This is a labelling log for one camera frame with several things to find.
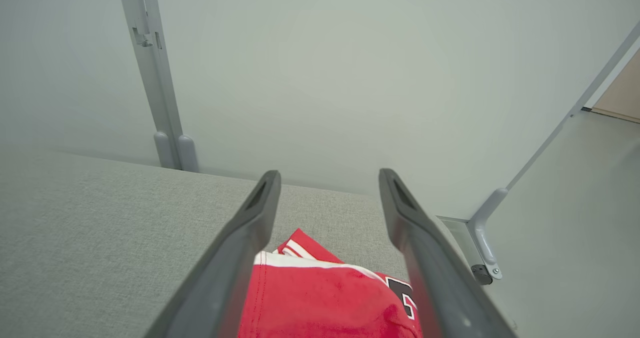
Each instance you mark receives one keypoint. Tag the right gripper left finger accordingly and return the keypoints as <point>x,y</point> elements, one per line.
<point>225,278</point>

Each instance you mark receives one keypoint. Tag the grey angled partition leg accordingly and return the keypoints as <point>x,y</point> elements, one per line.
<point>487,233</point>

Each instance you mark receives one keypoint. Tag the red jersey with number 23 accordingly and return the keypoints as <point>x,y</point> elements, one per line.
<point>320,303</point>

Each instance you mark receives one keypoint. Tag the black partition caster wheel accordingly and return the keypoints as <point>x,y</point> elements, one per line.
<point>481,274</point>

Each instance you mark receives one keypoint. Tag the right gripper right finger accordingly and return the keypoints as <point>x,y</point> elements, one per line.
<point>440,288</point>

